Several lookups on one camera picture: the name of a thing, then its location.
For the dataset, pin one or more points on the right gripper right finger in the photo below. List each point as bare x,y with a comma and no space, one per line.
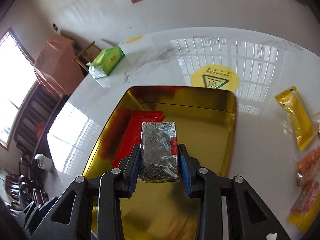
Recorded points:
248,216

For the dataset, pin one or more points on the clear pack pink sticks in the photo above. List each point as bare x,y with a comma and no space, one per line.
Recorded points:
307,198

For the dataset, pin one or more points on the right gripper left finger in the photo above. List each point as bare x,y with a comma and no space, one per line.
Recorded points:
70,215

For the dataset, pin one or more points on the white handheld device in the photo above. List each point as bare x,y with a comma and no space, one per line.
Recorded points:
44,162

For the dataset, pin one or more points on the gold packet with bird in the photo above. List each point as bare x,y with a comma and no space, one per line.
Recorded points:
303,215

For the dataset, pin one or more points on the green tissue pack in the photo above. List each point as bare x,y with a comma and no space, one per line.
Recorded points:
105,62

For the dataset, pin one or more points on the silver speckled snack block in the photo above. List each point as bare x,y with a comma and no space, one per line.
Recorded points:
159,150

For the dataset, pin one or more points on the dark wooden bench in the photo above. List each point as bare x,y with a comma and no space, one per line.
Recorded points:
34,120

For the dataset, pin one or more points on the small bamboo chair left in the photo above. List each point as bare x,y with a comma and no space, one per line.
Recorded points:
87,55

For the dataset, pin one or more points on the gold packet with silver strip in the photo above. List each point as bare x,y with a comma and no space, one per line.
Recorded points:
304,128

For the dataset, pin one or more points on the gold red tin box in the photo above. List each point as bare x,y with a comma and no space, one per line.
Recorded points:
205,123

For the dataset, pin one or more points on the side window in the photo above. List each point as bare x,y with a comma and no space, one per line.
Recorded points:
17,78

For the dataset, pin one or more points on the red snack packet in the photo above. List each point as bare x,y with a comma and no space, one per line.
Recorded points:
133,131

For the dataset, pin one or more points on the yellow edge sticker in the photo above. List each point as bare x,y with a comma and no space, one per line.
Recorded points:
133,39

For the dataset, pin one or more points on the pink covered cabinet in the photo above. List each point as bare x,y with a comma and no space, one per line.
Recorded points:
55,68

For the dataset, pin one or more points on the round yellow warning sticker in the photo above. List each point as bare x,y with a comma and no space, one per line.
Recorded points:
216,77

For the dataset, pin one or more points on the wall switch plate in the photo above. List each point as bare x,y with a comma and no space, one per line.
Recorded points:
55,27

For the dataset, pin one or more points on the clear bag orange crackers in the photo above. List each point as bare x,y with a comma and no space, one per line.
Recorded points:
307,167

